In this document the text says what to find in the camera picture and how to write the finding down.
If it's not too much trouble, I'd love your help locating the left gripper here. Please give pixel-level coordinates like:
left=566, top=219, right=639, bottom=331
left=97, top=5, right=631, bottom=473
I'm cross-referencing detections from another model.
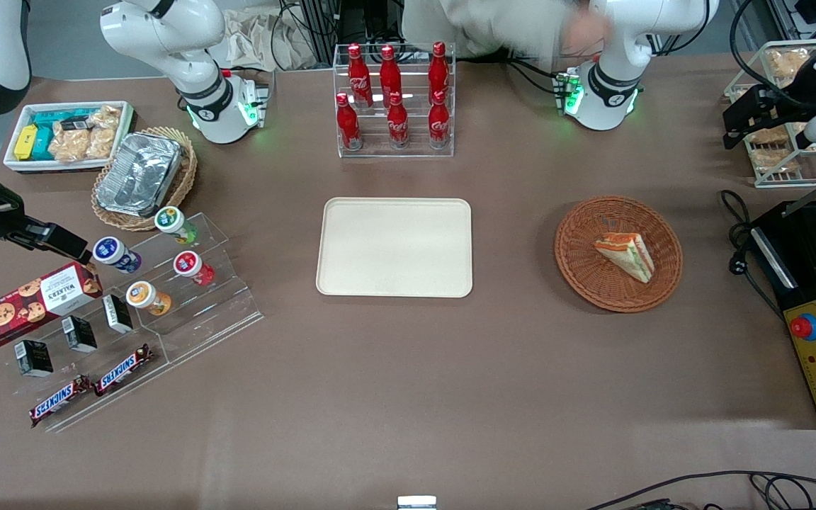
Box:
left=722, top=86, right=816, bottom=150

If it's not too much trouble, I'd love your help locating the triangular sandwich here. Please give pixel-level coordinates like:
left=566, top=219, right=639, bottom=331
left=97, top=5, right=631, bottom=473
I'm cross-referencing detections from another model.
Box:
left=594, top=232, right=656, bottom=284

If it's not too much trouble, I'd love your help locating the aluminium foil tray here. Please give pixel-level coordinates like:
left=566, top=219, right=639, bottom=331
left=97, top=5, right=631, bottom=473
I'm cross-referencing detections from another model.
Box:
left=96, top=132, right=183, bottom=218

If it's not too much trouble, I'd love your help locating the light oval wicker basket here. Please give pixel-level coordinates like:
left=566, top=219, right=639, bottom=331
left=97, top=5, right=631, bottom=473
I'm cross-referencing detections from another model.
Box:
left=91, top=127, right=198, bottom=232

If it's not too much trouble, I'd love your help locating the brown round wicker basket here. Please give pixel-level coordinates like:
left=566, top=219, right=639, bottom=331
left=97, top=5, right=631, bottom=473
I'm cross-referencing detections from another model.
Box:
left=555, top=196, right=684, bottom=313

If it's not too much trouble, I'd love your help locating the cream plastic tray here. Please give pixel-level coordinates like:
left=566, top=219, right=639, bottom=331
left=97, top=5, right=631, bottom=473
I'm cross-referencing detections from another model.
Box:
left=316, top=198, right=473, bottom=298

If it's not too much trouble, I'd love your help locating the person's hand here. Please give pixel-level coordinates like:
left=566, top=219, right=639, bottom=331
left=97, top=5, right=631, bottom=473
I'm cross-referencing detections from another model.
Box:
left=564, top=11, right=616, bottom=57

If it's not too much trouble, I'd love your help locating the blue lid yogurt cup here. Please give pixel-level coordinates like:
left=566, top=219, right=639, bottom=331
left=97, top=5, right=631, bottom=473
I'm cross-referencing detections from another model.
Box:
left=93, top=237, right=143, bottom=275

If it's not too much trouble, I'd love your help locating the red tartan cookie box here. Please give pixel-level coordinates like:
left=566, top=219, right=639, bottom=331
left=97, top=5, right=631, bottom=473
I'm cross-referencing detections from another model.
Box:
left=0, top=262, right=104, bottom=351

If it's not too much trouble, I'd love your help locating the small black carton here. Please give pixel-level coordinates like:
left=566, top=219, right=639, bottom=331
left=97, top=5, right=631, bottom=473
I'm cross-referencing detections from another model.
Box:
left=102, top=294, right=134, bottom=334
left=62, top=316, right=98, bottom=353
left=14, top=340, right=55, bottom=378

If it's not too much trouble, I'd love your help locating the orange lid yogurt cup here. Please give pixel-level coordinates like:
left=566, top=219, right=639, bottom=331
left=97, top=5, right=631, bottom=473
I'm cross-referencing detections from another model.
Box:
left=125, top=281, right=173, bottom=317

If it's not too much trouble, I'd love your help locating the white plastic snack bin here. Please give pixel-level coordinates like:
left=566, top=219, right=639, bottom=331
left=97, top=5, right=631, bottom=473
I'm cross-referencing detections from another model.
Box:
left=3, top=101, right=137, bottom=174

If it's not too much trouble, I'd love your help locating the clear bag of cookies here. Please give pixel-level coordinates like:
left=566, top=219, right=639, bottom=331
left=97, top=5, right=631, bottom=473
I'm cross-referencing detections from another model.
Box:
left=89, top=106, right=123, bottom=132
left=50, top=127, right=91, bottom=163
left=86, top=127, right=116, bottom=159

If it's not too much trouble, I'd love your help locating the teal snack box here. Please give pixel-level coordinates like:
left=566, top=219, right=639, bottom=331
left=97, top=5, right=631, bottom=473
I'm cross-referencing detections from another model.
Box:
left=31, top=108, right=98, bottom=130
left=30, top=127, right=55, bottom=161

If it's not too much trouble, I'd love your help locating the green lid yogurt cup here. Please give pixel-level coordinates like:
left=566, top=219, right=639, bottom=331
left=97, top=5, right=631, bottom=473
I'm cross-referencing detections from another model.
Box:
left=154, top=206, right=198, bottom=246

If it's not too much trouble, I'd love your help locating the yellow snack box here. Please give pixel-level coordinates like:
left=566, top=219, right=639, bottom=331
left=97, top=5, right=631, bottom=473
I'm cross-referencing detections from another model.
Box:
left=13, top=125, right=40, bottom=161

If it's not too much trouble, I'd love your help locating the red lid yogurt cup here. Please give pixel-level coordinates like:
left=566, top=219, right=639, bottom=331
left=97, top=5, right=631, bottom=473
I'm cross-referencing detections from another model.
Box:
left=173, top=251, right=215, bottom=287

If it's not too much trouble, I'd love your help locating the snickers chocolate bar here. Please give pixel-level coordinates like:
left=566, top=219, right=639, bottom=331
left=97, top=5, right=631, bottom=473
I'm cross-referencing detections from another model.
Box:
left=93, top=344, right=155, bottom=397
left=29, top=375, right=94, bottom=429

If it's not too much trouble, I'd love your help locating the clear acrylic stepped display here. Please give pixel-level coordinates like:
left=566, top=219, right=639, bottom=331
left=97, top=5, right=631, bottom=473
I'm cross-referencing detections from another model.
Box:
left=8, top=211, right=265, bottom=434

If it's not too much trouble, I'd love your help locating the black machine with yellow panel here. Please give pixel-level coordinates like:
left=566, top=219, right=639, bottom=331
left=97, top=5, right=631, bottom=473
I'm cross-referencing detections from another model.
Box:
left=748, top=198, right=816, bottom=430

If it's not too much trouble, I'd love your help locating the crumpled paper bag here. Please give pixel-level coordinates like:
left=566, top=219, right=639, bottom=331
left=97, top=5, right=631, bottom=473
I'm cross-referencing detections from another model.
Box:
left=222, top=7, right=318, bottom=72

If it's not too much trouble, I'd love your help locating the person in beige top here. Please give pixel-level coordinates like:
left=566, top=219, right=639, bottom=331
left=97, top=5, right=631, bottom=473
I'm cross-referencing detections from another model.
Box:
left=401, top=0, right=596, bottom=60

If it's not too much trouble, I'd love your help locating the red cola bottle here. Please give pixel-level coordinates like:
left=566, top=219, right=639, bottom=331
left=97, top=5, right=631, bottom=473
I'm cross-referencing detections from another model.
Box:
left=380, top=45, right=403, bottom=107
left=428, top=92, right=451, bottom=149
left=428, top=41, right=451, bottom=100
left=387, top=94, right=410, bottom=149
left=348, top=44, right=374, bottom=108
left=336, top=93, right=363, bottom=151

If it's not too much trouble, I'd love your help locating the clear acrylic bottle rack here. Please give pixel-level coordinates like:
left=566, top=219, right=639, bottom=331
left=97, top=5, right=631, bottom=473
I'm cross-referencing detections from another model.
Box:
left=333, top=42, right=456, bottom=158

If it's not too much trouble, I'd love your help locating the white wire rack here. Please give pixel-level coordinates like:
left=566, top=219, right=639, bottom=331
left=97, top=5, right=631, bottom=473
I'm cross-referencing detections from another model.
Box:
left=725, top=39, right=816, bottom=188

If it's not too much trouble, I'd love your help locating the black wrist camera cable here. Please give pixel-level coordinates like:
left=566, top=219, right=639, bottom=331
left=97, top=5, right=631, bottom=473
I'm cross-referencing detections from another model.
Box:
left=730, top=0, right=816, bottom=111

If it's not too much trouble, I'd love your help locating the black power cable with plug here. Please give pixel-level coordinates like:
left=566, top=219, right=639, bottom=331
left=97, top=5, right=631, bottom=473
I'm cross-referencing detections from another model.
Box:
left=720, top=189, right=786, bottom=321

